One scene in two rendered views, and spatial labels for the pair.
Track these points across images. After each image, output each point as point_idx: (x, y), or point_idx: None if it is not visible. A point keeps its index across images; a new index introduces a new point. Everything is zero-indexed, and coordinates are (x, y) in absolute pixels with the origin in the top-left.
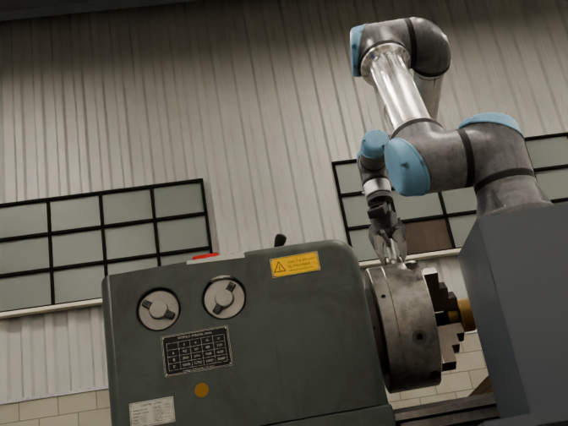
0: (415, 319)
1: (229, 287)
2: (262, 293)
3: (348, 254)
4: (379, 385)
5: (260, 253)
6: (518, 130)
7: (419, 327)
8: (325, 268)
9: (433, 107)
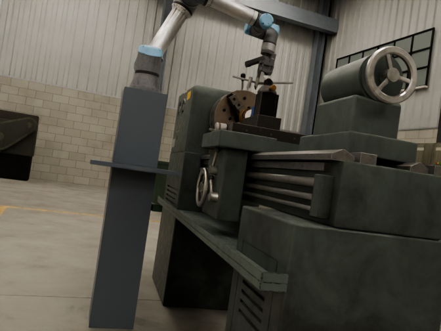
0: (212, 119)
1: (184, 103)
2: (185, 106)
3: (193, 92)
4: (186, 144)
5: (188, 90)
6: (141, 52)
7: (212, 123)
8: (190, 97)
9: (230, 13)
